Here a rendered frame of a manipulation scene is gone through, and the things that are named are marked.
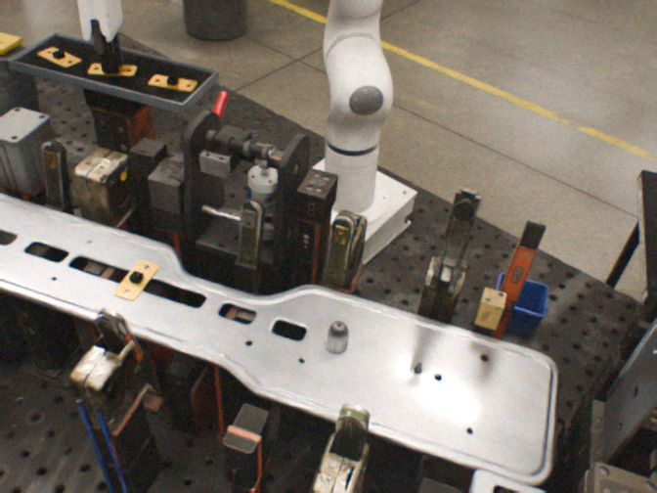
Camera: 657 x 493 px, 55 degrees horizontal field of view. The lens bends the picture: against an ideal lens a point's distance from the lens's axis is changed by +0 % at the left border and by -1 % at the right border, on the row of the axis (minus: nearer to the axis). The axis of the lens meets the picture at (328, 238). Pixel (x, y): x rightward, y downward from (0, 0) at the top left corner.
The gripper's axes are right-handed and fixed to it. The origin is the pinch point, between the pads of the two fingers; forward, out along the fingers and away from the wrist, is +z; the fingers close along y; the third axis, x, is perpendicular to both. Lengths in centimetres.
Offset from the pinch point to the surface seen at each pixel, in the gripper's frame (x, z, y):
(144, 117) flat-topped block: 4.5, 12.4, 0.1
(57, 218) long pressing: -6.4, 18.4, 24.4
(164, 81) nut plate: 10.2, 2.2, 3.4
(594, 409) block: 79, 19, 60
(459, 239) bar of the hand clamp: 60, 5, 40
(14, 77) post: -22.1, 8.6, -6.1
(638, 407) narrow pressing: 78, 7, 67
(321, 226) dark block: 40, 13, 29
